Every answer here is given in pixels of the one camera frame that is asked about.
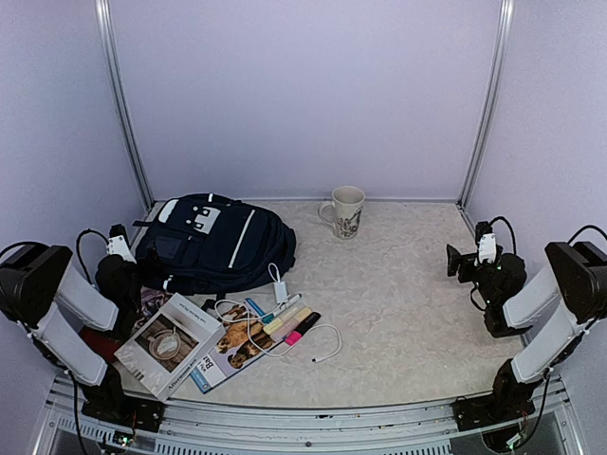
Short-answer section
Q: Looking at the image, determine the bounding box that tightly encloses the navy blue student backpack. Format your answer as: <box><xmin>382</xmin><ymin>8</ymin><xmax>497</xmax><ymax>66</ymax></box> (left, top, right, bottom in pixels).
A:
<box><xmin>133</xmin><ymin>193</ymin><xmax>297</xmax><ymax>296</ymax></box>

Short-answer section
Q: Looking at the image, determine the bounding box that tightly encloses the pink black highlighter marker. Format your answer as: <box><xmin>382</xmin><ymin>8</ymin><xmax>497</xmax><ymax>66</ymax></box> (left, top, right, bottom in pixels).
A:
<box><xmin>285</xmin><ymin>312</ymin><xmax>321</xmax><ymax>346</ymax></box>

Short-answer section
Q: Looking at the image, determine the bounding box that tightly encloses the beige highlighter marker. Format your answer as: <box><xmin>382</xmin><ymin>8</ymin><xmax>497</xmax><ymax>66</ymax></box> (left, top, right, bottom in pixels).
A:
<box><xmin>271</xmin><ymin>307</ymin><xmax>312</xmax><ymax>337</ymax></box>

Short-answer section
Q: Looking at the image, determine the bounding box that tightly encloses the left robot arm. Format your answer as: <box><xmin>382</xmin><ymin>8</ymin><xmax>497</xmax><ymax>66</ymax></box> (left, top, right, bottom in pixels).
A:
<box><xmin>1</xmin><ymin>225</ymin><xmax>141</xmax><ymax>423</ymax></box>

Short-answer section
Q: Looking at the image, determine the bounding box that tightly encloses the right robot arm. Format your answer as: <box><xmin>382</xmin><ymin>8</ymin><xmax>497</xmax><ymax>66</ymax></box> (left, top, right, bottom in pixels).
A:
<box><xmin>446</xmin><ymin>222</ymin><xmax>606</xmax><ymax>429</ymax></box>

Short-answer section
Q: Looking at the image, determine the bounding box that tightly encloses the purple picture card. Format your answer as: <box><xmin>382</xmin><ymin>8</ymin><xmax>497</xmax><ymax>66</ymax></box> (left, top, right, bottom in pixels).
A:
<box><xmin>140</xmin><ymin>286</ymin><xmax>171</xmax><ymax>319</ymax></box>

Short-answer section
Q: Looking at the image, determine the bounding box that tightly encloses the red floral round tin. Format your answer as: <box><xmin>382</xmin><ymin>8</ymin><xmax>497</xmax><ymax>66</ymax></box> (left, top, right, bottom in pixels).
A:
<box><xmin>79</xmin><ymin>326</ymin><xmax>124</xmax><ymax>364</ymax></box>

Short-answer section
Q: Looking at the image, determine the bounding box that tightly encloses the white afternoon tea book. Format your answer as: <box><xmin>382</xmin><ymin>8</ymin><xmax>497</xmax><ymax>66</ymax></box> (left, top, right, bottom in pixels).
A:
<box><xmin>115</xmin><ymin>294</ymin><xmax>225</xmax><ymax>402</ymax></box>

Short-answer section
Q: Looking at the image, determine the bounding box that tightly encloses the beige patterned ceramic mug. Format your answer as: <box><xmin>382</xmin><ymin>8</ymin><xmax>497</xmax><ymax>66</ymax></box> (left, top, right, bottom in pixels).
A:
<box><xmin>318</xmin><ymin>186</ymin><xmax>365</xmax><ymax>240</ymax></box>

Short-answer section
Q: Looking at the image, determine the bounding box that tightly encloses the blue dog cover book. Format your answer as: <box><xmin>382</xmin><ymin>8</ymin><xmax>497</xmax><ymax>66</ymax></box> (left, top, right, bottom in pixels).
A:
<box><xmin>190</xmin><ymin>300</ymin><xmax>279</xmax><ymax>393</ymax></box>

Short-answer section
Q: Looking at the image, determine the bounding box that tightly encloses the white teal-capped marker pen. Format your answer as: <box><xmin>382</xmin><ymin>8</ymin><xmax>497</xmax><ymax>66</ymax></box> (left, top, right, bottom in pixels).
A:
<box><xmin>262</xmin><ymin>294</ymin><xmax>302</xmax><ymax>324</ymax></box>

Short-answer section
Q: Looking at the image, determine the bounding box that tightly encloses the white USB charger block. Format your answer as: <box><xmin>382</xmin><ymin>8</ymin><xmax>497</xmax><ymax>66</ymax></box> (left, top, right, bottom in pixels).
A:
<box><xmin>273</xmin><ymin>282</ymin><xmax>289</xmax><ymax>304</ymax></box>

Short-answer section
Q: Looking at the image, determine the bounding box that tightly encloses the yellow highlighter marker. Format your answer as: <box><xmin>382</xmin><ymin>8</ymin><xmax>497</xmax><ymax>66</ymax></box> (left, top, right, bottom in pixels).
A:
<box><xmin>264</xmin><ymin>303</ymin><xmax>304</xmax><ymax>335</ymax></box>

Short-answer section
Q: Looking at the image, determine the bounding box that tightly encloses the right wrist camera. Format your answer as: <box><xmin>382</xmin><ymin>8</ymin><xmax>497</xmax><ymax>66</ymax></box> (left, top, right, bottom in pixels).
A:
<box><xmin>475</xmin><ymin>220</ymin><xmax>503</xmax><ymax>265</ymax></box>

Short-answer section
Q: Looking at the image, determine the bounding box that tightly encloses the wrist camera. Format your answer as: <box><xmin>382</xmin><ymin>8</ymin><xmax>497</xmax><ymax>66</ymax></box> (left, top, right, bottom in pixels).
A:
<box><xmin>106</xmin><ymin>224</ymin><xmax>136</xmax><ymax>263</ymax></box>
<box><xmin>475</xmin><ymin>220</ymin><xmax>503</xmax><ymax>265</ymax></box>

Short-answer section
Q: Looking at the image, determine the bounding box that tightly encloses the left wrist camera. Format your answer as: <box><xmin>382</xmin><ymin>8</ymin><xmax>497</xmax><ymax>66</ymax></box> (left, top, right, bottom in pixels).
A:
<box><xmin>106</xmin><ymin>224</ymin><xmax>136</xmax><ymax>263</ymax></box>

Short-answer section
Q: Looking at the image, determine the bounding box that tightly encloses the front aluminium rail base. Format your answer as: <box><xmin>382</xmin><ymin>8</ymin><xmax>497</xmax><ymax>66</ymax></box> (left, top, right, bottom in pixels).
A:
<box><xmin>30</xmin><ymin>378</ymin><xmax>588</xmax><ymax>454</ymax></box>

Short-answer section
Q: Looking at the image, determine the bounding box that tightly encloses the right aluminium frame post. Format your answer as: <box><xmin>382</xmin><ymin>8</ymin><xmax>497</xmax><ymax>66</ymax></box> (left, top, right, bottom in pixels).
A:
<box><xmin>457</xmin><ymin>0</ymin><xmax>515</xmax><ymax>211</ymax></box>

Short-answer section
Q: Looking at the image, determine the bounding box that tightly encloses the aluminium frame post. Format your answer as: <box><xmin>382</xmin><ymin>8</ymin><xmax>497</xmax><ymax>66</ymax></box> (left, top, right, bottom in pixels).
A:
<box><xmin>94</xmin><ymin>0</ymin><xmax>155</xmax><ymax>211</ymax></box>
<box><xmin>457</xmin><ymin>0</ymin><xmax>515</xmax><ymax>211</ymax></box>

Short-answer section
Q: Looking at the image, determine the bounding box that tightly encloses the left aluminium frame post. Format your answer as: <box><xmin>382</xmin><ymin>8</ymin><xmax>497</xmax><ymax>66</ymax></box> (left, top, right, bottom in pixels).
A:
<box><xmin>94</xmin><ymin>0</ymin><xmax>155</xmax><ymax>211</ymax></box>

